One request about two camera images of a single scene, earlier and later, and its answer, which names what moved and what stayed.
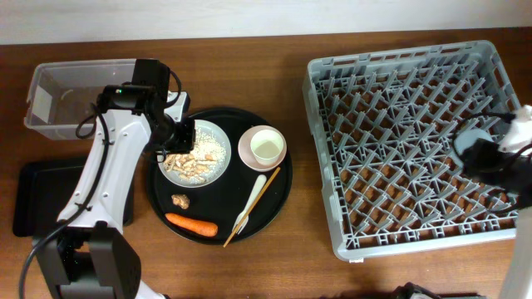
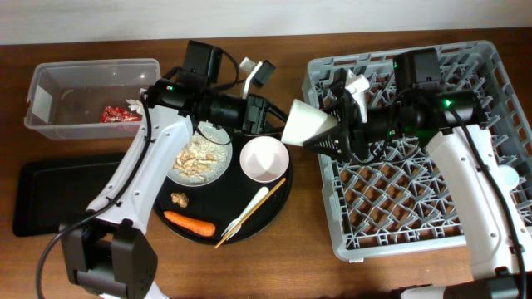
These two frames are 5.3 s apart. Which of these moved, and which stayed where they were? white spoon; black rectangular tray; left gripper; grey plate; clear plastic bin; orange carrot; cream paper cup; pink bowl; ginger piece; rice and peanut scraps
Moved: pink bowl; cream paper cup; left gripper; white spoon
Stayed: rice and peanut scraps; orange carrot; black rectangular tray; grey plate; clear plastic bin; ginger piece
